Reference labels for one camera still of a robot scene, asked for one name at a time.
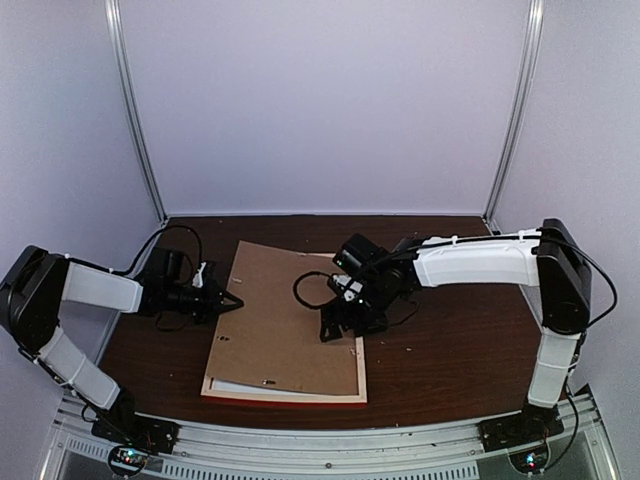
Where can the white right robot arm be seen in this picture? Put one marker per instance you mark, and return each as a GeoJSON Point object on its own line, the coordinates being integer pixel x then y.
{"type": "Point", "coordinates": [548, 258]}

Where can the pink wooden picture frame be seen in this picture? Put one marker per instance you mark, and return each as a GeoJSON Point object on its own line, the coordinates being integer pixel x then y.
{"type": "Point", "coordinates": [362, 380]}

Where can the left aluminium corner post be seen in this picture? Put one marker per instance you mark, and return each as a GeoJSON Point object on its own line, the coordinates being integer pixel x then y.
{"type": "Point", "coordinates": [117, 37]}

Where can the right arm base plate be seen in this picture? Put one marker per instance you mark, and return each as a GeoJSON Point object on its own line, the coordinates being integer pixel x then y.
{"type": "Point", "coordinates": [515, 430]}

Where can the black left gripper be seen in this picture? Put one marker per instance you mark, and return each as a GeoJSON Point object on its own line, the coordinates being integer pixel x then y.
{"type": "Point", "coordinates": [213, 301]}

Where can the brown backing board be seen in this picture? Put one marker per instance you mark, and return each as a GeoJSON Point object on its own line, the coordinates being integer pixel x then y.
{"type": "Point", "coordinates": [270, 320]}

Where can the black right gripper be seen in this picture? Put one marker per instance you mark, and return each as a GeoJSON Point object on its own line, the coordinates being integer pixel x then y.
{"type": "Point", "coordinates": [331, 318]}

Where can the right aluminium corner post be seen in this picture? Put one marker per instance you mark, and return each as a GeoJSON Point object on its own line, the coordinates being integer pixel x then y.
{"type": "Point", "coordinates": [525, 78]}

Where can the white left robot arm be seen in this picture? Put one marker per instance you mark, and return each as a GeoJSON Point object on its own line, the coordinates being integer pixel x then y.
{"type": "Point", "coordinates": [40, 285]}

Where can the aluminium front rail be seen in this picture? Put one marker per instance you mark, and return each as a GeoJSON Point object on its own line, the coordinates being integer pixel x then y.
{"type": "Point", "coordinates": [451, 450]}

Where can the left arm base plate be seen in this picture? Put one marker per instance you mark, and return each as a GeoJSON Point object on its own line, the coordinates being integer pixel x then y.
{"type": "Point", "coordinates": [147, 434]}

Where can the red landscape photo print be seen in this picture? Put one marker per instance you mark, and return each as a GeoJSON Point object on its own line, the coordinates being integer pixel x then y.
{"type": "Point", "coordinates": [225, 386]}

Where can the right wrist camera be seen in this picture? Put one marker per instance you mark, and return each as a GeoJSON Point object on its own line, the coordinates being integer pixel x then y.
{"type": "Point", "coordinates": [344, 286]}

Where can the aluminium corner post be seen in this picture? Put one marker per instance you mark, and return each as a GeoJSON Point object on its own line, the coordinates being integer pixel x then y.
{"type": "Point", "coordinates": [525, 78]}
{"type": "Point", "coordinates": [117, 37]}

